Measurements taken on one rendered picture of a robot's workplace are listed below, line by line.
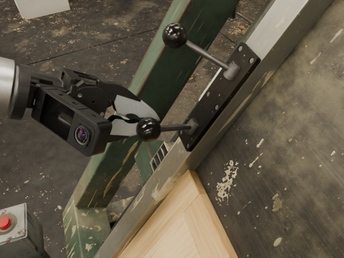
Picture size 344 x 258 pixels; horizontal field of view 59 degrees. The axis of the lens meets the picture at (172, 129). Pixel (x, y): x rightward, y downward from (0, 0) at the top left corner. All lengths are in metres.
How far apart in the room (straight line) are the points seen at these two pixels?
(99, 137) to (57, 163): 2.02
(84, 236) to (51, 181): 1.31
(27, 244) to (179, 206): 0.59
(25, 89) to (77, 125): 0.08
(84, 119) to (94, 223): 0.70
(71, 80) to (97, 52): 2.96
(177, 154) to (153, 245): 0.21
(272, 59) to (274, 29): 0.04
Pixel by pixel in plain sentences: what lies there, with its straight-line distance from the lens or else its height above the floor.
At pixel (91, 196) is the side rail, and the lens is 1.00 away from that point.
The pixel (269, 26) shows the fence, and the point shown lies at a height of 1.56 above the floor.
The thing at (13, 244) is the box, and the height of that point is 0.91.
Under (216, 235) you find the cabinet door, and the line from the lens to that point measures 0.52.
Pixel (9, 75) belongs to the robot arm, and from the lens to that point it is 0.40.
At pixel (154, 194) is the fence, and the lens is 0.63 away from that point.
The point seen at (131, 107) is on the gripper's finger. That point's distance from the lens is 0.45.
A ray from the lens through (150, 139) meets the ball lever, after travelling 0.44.
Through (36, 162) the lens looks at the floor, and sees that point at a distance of 2.43.
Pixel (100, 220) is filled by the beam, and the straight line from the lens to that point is 1.04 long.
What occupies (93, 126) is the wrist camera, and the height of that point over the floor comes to 1.53.
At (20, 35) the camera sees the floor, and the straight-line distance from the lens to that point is 3.98.
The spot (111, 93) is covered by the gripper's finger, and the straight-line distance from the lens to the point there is 0.43.
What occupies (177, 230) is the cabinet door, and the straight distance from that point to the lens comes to 0.61.
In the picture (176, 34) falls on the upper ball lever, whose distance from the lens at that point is 0.45.
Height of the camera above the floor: 1.78
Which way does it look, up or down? 47 degrees down
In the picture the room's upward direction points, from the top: straight up
